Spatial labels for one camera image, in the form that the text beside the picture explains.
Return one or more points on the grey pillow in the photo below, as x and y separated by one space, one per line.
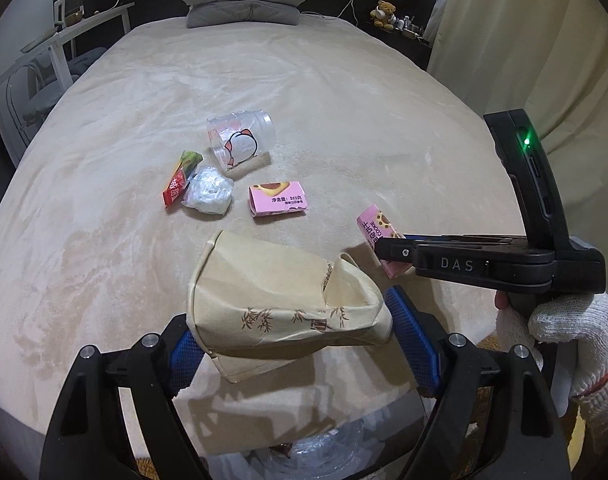
244 14

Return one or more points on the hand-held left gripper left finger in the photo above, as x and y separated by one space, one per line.
184 365

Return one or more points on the white desk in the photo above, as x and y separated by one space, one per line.
99 15

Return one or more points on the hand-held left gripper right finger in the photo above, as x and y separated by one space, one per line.
414 340

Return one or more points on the white desktop appliance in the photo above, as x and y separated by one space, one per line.
69 7

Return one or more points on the pink cookie box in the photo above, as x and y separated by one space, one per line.
279 200
376 227

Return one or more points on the white wrapper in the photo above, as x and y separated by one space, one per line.
209 192

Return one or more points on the brown teddy bear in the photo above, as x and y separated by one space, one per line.
384 14

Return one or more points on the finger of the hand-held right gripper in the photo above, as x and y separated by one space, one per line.
394 251
459 238

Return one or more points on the white tray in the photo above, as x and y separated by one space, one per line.
39 40

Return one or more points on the bin with clear plastic liner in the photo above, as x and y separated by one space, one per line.
324 447

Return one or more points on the cream curtain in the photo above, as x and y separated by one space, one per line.
534 50

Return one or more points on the red green snack wrapper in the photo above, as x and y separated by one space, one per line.
176 187

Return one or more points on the brown paper bag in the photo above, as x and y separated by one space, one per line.
274 305

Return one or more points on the person's right hand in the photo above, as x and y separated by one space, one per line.
584 330

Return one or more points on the clear plastic cup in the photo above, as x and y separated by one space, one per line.
239 142

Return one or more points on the cluster of small bottles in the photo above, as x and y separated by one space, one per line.
409 27

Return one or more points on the chair with grey cushion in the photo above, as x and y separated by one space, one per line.
84 60

